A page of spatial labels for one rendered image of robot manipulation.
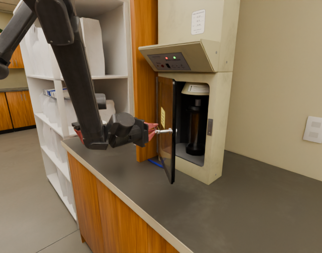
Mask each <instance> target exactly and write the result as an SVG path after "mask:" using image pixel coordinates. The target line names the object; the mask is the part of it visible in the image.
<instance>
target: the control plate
mask: <svg viewBox="0 0 322 253"><path fill-rule="evenodd" d="M147 56H148V58H149V59H150V60H151V62H152V63H153V65H154V66H155V67H156V69H157V70H191V69H190V67H189V65H188V64H187V62H186V60H185V58H184V56H183V55H182V53H181V52H177V53H165V54H153V55H147ZM166 57H167V58H168V59H166ZM174 57H175V58H174ZM167 63H168V64H169V66H170V68H168V67H167V66H166V64H167ZM181 64H182V65H183V66H181ZM157 65H158V66H159V67H157ZM161 65H163V66H164V67H161ZM172 65H174V66H172ZM176 65H178V66H176Z"/></svg>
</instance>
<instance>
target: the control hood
mask: <svg viewBox="0 0 322 253"><path fill-rule="evenodd" d="M138 49H139V51H140V53H141V54H142V55H143V57H144V58H145V59H146V61H147V62H148V63H149V65H150V66H151V67H152V69H153V70H154V71H159V72H217V71H218V63H219V51H220V43H219V42H217V41H211V40H206V39H194V40H187V41H179V42H172V43H165V44H157V45H150V46H143V47H139V48H138ZM177 52H181V53H182V55H183V56H184V58H185V60H186V62H187V64H188V65H189V67H190V69H191V70H157V69H156V67H155V66H154V65H153V63H152V62H151V60H150V59H149V58H148V56H147V55H153V54H165V53H177Z"/></svg>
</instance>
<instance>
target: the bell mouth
mask: <svg viewBox="0 0 322 253"><path fill-rule="evenodd" d="M181 93H183V94H189V95H209V93H210V87H209V84H207V83H200V82H186V83H185V85H184V87H183V89H182V91H181Z"/></svg>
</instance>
